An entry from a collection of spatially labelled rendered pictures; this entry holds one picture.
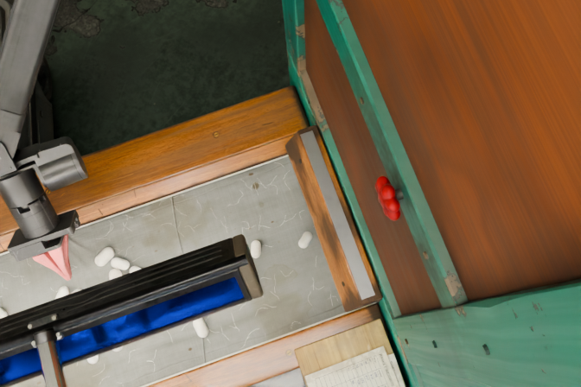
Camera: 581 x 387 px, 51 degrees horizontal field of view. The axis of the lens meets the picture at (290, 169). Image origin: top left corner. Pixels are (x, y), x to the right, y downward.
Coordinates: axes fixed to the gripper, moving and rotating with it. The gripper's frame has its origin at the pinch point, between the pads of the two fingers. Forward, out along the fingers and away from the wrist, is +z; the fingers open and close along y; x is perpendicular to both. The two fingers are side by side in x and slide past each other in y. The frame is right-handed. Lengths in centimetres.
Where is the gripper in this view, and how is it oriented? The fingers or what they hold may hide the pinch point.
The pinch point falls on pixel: (67, 274)
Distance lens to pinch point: 106.9
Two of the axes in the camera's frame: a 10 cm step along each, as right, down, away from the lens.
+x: -1.9, -3.8, 9.1
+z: 2.8, 8.6, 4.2
